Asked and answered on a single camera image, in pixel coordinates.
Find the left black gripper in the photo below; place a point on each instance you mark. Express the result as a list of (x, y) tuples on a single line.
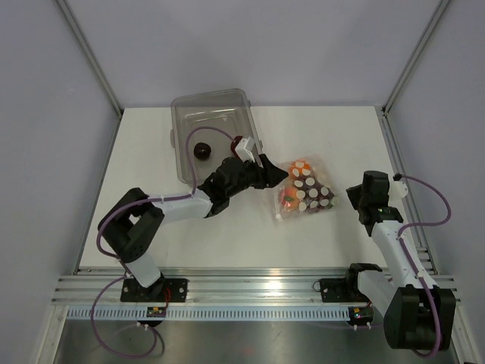
[(267, 176)]

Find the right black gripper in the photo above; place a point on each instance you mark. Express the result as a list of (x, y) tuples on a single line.
[(353, 192)]

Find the clear zip top bag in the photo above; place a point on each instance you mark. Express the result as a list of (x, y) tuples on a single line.
[(318, 172)]

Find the fake dark red apple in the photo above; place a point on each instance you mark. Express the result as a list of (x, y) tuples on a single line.
[(235, 143)]

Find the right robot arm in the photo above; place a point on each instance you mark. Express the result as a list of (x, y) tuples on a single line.
[(418, 314)]

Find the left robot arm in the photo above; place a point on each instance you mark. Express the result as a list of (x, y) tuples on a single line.
[(129, 228)]

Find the fake orange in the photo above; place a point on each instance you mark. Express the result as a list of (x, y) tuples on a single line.
[(299, 168)]

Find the fake peach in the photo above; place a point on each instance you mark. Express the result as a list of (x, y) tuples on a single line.
[(289, 200)]

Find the fake purple grapes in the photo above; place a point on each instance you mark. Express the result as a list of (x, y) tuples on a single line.
[(318, 197)]

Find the grey transparent plastic container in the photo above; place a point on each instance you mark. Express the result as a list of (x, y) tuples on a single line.
[(211, 118)]

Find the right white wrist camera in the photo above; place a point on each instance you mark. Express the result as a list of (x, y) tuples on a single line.
[(398, 188)]

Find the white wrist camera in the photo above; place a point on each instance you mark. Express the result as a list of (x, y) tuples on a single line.
[(398, 188), (243, 149)]

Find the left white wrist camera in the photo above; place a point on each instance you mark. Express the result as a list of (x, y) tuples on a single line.
[(243, 149)]

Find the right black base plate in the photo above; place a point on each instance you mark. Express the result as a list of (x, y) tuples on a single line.
[(336, 290)]

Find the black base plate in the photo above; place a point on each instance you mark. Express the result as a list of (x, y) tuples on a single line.
[(172, 290), (336, 290)]

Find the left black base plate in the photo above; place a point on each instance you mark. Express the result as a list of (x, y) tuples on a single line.
[(172, 290)]

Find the right aluminium frame post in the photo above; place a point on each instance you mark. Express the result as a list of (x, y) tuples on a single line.
[(421, 45)]

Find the aluminium frame post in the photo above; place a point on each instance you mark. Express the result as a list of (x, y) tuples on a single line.
[(82, 42), (421, 45)]

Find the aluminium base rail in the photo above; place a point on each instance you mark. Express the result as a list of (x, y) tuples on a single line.
[(212, 287)]

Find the white slotted cable duct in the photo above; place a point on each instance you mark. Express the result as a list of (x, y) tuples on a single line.
[(179, 313)]

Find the left aluminium frame post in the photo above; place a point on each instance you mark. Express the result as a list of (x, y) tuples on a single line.
[(82, 42)]

